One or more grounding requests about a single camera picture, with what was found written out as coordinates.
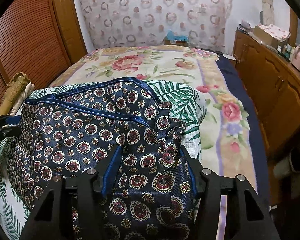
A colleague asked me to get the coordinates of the blue item box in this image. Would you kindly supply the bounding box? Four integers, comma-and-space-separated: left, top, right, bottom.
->
163, 30, 189, 47

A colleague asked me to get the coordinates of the gold brown patterned cloth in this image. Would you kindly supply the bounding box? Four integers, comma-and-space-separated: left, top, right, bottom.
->
0, 72, 30, 116

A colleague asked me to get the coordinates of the wooden sideboard cabinet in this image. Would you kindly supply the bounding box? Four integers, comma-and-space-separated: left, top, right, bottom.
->
233, 31, 300, 156

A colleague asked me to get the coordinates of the circle pattern sheer curtain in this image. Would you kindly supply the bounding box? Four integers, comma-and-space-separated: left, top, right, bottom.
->
79, 0, 233, 51

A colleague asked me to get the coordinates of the cardboard box floral cloth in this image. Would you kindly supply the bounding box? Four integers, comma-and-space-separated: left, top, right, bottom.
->
253, 24, 290, 48

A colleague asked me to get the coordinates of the pink kettle jug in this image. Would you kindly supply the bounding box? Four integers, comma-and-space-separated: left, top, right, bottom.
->
291, 45, 300, 71

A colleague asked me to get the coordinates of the floral bed blanket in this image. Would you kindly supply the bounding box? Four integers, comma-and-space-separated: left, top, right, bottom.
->
48, 45, 271, 240

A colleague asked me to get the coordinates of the brown louvered wardrobe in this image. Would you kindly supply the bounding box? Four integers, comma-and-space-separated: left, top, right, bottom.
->
0, 0, 87, 104

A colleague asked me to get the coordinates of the cream yellow cloth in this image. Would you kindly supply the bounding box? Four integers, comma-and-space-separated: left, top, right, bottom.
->
9, 82, 35, 116

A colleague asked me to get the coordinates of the beige side curtain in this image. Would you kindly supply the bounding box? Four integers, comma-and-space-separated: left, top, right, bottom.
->
260, 0, 275, 26

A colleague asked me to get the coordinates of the navy patterned satin shirt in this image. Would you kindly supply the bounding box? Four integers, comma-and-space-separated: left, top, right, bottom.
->
7, 77, 194, 239

